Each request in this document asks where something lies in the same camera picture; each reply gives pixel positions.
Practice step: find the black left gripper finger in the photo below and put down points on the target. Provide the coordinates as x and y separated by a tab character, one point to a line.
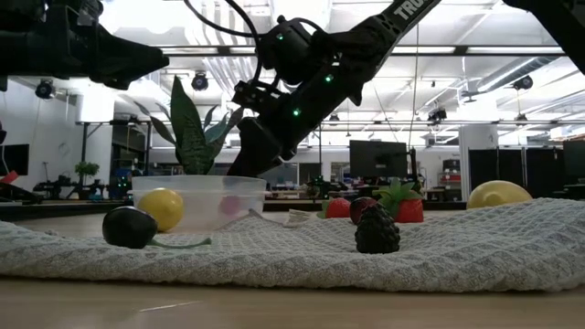
128	61

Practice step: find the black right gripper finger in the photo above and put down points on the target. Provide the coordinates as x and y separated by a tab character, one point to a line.
258	151

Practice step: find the small red strawberry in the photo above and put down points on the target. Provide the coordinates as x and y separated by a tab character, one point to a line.
339	208

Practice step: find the dark red cherry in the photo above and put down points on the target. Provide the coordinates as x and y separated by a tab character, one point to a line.
357	208

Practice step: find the yellow lemon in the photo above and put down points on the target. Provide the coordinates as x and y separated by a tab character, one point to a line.
496	194
160	210

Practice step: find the blackberry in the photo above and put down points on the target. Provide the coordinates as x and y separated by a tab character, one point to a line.
377	230

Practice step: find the red strawberry with long stem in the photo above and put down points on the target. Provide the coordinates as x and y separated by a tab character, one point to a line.
409	211

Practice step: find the dark purple plum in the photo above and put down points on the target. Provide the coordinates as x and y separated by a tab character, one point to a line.
128	227

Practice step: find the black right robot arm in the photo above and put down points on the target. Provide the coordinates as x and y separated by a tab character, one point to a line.
365	41

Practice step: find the clear plastic tupperware container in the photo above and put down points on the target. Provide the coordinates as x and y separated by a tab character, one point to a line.
205	187

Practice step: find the black ceiling spotlight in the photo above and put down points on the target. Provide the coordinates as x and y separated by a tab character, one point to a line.
199	82
523	82
436	114
45	90

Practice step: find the pink round fruit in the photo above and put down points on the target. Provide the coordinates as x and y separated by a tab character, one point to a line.
230	205

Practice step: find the snake plant in white pot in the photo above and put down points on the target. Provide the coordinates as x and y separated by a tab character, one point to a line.
194	146

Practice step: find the black computer monitor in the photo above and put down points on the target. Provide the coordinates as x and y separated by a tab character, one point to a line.
13	160
575	160
377	160

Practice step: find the grey waffle-weave towel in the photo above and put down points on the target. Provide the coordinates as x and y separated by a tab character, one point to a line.
274	256

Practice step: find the small background potted plant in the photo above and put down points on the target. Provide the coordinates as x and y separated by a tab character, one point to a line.
87	169

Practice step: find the black background robot arms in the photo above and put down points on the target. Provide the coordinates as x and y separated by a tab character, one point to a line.
64	187

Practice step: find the red strip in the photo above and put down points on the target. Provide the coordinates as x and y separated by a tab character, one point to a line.
8	177

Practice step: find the shelf with red bins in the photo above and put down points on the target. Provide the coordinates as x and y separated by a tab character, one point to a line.
451	178

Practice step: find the black partition panels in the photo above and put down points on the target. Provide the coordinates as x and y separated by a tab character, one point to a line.
512	173

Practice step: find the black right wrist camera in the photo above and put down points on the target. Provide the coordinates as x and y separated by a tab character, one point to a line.
251	96

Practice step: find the black aluminium table frame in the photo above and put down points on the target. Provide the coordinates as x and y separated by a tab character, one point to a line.
439	205

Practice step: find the black overhead frame beam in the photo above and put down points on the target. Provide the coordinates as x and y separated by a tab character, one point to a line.
457	50

